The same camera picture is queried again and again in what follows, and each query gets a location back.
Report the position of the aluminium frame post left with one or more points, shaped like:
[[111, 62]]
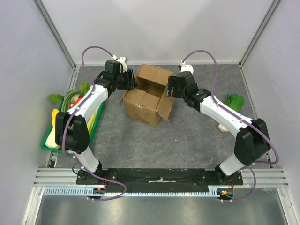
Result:
[[54, 31]]

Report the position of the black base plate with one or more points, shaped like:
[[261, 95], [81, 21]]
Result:
[[169, 180]]

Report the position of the white radish toy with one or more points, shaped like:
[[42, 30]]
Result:
[[222, 128]]

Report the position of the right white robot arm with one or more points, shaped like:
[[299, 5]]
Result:
[[251, 136]]

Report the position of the brown cardboard express box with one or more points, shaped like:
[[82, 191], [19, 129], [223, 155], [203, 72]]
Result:
[[148, 103]]

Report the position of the yellow corn toy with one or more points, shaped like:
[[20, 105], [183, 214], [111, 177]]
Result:
[[54, 113]]

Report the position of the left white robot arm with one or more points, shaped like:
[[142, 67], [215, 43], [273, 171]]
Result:
[[71, 131]]

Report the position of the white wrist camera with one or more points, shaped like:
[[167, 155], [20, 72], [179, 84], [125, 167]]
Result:
[[183, 67], [123, 62]]

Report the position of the green bean bundle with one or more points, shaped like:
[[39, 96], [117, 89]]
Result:
[[67, 99]]

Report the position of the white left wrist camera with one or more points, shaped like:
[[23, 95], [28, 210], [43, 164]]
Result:
[[123, 62]]

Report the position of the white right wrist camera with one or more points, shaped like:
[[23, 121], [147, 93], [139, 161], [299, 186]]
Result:
[[183, 67]]

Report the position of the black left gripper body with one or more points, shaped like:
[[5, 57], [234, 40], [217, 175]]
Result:
[[123, 82]]

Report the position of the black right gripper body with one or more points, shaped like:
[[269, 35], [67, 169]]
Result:
[[173, 86]]

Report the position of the aluminium frame post right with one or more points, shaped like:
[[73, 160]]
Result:
[[261, 28]]

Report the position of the aluminium frame post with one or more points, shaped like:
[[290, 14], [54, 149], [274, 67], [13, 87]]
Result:
[[261, 28], [54, 31]]

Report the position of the green bok choy leaf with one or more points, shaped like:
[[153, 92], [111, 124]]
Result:
[[235, 102]]

